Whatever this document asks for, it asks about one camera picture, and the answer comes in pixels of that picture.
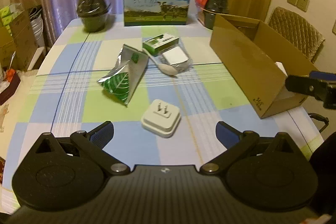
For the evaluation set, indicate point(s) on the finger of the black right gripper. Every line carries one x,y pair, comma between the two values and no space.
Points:
300,84

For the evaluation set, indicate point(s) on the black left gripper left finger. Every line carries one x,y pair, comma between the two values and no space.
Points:
92,144

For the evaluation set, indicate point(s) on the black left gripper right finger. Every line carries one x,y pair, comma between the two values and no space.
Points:
238,145

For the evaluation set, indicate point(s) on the white plug adapter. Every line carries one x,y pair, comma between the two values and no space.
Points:
161,118

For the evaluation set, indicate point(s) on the beige plastic spoon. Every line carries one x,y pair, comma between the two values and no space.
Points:
164,68

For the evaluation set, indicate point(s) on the green white medicine box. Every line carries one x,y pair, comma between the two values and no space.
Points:
158,43

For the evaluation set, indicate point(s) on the quilted brown chair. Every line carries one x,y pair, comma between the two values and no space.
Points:
297,30

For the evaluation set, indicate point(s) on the brown cardboard box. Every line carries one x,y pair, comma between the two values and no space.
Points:
260,60

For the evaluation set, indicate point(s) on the silver green tea pouch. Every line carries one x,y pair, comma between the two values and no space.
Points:
123,79

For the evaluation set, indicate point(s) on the checkered tablecloth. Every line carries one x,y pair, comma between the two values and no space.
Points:
63,96

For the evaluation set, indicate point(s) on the cardboard boxes beside table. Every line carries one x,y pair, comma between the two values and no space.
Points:
18,42

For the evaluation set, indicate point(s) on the left dark wrapped bowl stack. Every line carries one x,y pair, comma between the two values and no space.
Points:
93,14

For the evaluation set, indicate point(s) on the blue milk carton box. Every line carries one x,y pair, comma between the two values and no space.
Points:
155,12

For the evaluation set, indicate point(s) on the beige wall switch plates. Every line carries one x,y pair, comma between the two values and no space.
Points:
300,4

